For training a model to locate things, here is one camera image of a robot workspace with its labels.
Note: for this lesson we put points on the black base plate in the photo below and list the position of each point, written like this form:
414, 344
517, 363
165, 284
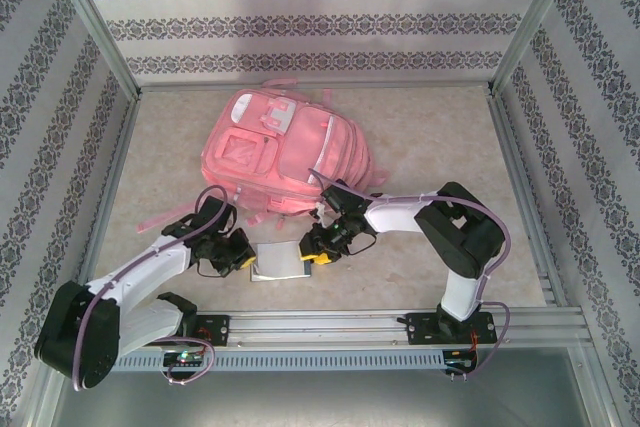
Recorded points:
422, 329
215, 329

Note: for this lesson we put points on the grey notebook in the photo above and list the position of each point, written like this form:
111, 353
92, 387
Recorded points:
280, 262

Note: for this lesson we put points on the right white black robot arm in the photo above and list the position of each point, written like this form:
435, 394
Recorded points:
395, 214

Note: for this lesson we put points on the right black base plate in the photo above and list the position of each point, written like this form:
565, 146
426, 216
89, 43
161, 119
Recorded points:
422, 329

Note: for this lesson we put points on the pink backpack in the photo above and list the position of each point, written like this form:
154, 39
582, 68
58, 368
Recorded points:
280, 147

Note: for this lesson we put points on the left controller board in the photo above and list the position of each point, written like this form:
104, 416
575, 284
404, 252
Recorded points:
184, 358

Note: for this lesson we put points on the aluminium frame post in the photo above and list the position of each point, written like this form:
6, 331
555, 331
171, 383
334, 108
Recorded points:
95, 22
537, 22

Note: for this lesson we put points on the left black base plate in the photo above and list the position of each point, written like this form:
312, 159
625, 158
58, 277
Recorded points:
215, 329

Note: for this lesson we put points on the controller board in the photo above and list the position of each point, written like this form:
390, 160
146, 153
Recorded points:
184, 358
459, 364

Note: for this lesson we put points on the right controller board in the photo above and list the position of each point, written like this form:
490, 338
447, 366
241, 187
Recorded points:
459, 364

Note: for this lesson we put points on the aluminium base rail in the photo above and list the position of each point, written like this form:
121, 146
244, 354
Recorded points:
320, 327

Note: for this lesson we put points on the aluminium side rail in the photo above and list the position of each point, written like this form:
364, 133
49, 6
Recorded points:
506, 122
122, 147

